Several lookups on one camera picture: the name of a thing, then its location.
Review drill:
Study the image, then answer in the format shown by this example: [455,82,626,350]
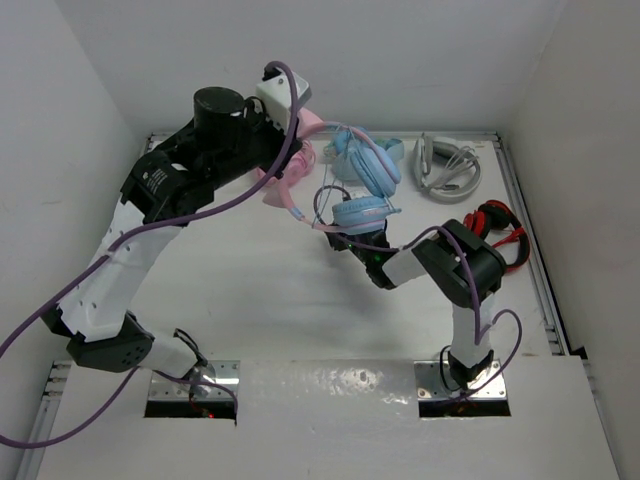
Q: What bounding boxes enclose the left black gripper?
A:
[203,97,299,190]

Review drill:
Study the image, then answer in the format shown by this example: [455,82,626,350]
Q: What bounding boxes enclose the blue pink cat-ear headphones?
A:
[263,109,401,235]

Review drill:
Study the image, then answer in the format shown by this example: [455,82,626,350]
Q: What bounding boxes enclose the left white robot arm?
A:
[42,84,301,378]

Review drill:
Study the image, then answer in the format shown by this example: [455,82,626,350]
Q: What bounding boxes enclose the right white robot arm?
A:
[327,219,507,389]

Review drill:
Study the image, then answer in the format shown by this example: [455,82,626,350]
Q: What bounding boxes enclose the pink gaming headphones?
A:
[266,140,316,187]

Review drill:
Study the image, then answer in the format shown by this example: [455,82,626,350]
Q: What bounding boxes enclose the light blue headphones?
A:
[324,129,405,183]

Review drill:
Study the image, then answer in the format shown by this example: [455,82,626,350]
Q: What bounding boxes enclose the grey white headphones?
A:
[412,132,483,204]

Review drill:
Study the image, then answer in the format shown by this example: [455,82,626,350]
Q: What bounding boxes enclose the red black headphones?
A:
[463,200,531,273]

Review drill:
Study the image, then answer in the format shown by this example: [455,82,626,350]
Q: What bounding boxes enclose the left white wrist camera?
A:
[255,73,312,132]

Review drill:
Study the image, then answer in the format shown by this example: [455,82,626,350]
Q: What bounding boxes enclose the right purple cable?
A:
[312,185,524,401]

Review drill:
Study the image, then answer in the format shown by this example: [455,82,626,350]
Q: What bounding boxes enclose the purple cable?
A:
[312,185,524,401]
[0,60,301,449]

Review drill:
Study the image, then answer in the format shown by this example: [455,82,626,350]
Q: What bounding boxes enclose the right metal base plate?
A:
[414,359,508,402]

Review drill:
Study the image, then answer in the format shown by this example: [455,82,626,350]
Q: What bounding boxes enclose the metal base plate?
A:
[414,359,508,402]
[148,360,240,402]

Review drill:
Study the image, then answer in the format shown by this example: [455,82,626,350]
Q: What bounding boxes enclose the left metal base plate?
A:
[148,360,240,402]

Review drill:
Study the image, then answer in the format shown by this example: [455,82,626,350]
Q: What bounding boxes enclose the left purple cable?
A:
[0,60,301,449]

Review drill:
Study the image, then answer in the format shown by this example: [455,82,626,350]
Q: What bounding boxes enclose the aluminium table edge rail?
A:
[19,130,601,480]

